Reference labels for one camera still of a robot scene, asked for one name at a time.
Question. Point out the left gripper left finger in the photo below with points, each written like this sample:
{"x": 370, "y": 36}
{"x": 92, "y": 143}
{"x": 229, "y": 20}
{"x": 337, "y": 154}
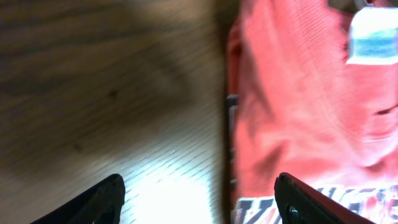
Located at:
{"x": 100, "y": 204}

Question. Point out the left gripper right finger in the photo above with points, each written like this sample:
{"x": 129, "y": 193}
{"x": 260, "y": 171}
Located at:
{"x": 299, "y": 203}

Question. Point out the coral red t-shirt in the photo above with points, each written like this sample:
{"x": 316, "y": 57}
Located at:
{"x": 296, "y": 105}

